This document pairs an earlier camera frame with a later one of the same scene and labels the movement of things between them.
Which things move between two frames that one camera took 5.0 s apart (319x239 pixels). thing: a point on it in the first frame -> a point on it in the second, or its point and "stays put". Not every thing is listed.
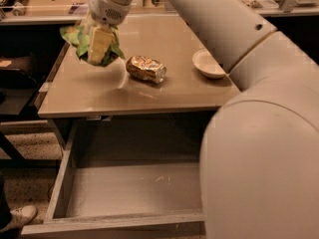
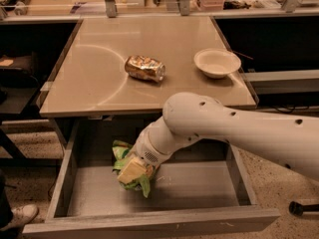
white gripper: x=107 y=8 -> x=144 y=150
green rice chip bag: x=79 y=36 -> x=120 y=150
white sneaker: x=20 y=217 stays put
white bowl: x=205 y=63 stays put
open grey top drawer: x=128 y=177 stays put
